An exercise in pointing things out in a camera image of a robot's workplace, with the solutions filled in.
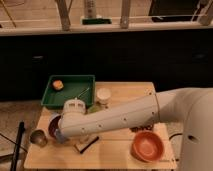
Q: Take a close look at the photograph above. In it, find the blue sponge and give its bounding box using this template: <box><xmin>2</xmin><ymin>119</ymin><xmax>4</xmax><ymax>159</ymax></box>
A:
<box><xmin>54</xmin><ymin>129</ymin><xmax>66</xmax><ymax>143</ymax></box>

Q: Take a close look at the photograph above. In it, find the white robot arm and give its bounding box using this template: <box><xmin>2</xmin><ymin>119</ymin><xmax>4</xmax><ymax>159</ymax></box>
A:
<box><xmin>59</xmin><ymin>88</ymin><xmax>213</xmax><ymax>171</ymax></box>

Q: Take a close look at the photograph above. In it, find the purple bowl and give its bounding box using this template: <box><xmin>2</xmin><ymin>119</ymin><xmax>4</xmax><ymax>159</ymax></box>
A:
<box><xmin>48</xmin><ymin>115</ymin><xmax>61</xmax><ymax>137</ymax></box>

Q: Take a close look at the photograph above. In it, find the orange bowl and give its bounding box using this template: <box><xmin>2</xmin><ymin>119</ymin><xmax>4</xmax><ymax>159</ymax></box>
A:
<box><xmin>131</xmin><ymin>131</ymin><xmax>164</xmax><ymax>163</ymax></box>

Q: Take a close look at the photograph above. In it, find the white cup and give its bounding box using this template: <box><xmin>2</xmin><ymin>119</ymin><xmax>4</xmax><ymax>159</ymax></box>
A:
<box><xmin>96</xmin><ymin>88</ymin><xmax>111</xmax><ymax>104</ymax></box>

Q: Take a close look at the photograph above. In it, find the metal spoon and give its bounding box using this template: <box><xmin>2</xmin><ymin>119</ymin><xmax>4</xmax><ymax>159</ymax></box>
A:
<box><xmin>75</xmin><ymin>87</ymin><xmax>89</xmax><ymax>99</ymax></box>

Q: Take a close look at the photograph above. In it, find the green translucent cup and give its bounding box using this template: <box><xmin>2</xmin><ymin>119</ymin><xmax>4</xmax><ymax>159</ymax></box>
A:
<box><xmin>88</xmin><ymin>106</ymin><xmax>101</xmax><ymax>113</ymax></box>

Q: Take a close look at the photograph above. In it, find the green plastic tray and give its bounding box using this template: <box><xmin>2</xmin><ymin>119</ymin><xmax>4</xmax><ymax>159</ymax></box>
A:
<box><xmin>41</xmin><ymin>75</ymin><xmax>95</xmax><ymax>110</ymax></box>

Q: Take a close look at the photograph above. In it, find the orange fruit toy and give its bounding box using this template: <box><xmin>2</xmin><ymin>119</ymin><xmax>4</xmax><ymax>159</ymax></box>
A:
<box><xmin>52</xmin><ymin>80</ymin><xmax>64</xmax><ymax>91</ymax></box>

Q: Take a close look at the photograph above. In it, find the whiteboard eraser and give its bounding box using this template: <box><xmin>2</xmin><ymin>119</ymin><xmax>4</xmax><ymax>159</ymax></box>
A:
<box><xmin>74</xmin><ymin>135</ymin><xmax>99</xmax><ymax>154</ymax></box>

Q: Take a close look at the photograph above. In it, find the green block on shelf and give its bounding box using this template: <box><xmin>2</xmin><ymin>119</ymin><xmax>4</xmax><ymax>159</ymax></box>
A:
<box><xmin>82</xmin><ymin>18</ymin><xmax>112</xmax><ymax>25</ymax></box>

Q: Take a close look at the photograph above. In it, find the small metal cup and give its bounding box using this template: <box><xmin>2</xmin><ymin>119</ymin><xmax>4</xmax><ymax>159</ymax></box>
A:
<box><xmin>30</xmin><ymin>130</ymin><xmax>48</xmax><ymax>147</ymax></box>

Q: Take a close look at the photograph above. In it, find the black pole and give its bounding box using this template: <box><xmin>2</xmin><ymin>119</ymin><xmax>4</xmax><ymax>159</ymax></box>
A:
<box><xmin>10</xmin><ymin>121</ymin><xmax>25</xmax><ymax>171</ymax></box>

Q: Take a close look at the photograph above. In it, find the black cable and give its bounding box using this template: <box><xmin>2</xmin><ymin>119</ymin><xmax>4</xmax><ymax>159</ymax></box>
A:
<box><xmin>168</xmin><ymin>132</ymin><xmax>183</xmax><ymax>142</ymax></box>

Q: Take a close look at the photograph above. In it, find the wooden shelf rail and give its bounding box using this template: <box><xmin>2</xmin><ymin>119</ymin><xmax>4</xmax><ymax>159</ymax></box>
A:
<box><xmin>0</xmin><ymin>21</ymin><xmax>213</xmax><ymax>36</ymax></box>

